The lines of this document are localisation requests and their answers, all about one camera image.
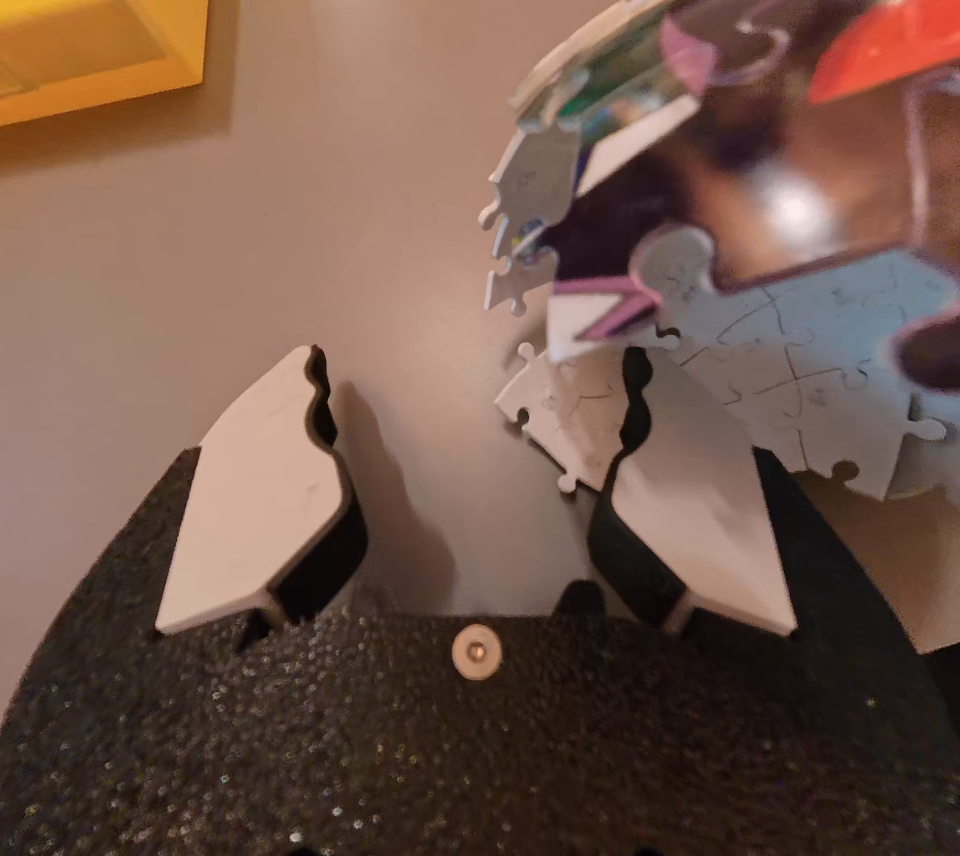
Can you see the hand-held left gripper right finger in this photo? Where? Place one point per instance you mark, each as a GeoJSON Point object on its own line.
{"type": "Point", "coordinates": [690, 519]}

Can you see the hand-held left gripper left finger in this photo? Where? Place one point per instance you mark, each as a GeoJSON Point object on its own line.
{"type": "Point", "coordinates": [255, 511]}

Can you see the colourful cartoon puzzle ball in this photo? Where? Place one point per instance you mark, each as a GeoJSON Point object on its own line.
{"type": "Point", "coordinates": [787, 159]}

